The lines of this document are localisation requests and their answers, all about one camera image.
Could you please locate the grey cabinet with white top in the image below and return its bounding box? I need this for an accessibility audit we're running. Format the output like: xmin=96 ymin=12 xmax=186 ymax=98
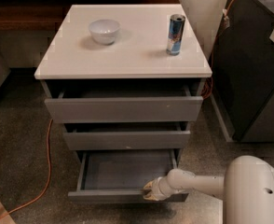
xmin=34 ymin=4 xmax=213 ymax=163

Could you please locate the grey middle drawer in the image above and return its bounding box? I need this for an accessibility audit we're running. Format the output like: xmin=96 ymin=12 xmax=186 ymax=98
xmin=63 ymin=122 xmax=191 ymax=150

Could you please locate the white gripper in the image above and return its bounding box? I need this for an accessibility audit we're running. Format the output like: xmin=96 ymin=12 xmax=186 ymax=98
xmin=143 ymin=176 xmax=172 ymax=202

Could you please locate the dark grey cabinet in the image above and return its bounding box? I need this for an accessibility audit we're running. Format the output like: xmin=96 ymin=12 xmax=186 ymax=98
xmin=210 ymin=0 xmax=274 ymax=142

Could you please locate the blue silver redbull can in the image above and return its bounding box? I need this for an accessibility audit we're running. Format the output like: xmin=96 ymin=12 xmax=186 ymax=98
xmin=167 ymin=14 xmax=185 ymax=55

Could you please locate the orange extension cable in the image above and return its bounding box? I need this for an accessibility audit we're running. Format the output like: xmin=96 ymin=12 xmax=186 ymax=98
xmin=0 ymin=0 xmax=274 ymax=224

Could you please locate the grey top drawer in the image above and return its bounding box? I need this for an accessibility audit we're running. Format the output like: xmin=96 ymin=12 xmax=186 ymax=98
xmin=45 ymin=86 xmax=203 ymax=123

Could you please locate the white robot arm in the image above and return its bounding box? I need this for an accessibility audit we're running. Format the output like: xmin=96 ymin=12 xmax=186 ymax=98
xmin=144 ymin=156 xmax=274 ymax=224

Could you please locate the grey bottom drawer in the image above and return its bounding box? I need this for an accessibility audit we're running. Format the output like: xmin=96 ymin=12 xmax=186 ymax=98
xmin=68 ymin=149 xmax=177 ymax=203

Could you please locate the brown wooden counter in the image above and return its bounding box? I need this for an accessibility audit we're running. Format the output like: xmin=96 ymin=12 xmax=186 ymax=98
xmin=0 ymin=0 xmax=179 ymax=31

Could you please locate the grey drawer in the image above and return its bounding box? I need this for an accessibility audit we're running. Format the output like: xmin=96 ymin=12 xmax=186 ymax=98
xmin=45 ymin=86 xmax=203 ymax=123
xmin=68 ymin=149 xmax=177 ymax=203
xmin=63 ymin=122 xmax=191 ymax=150

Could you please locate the white bowl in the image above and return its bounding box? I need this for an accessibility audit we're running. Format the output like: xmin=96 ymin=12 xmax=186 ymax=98
xmin=89 ymin=19 xmax=120 ymax=45

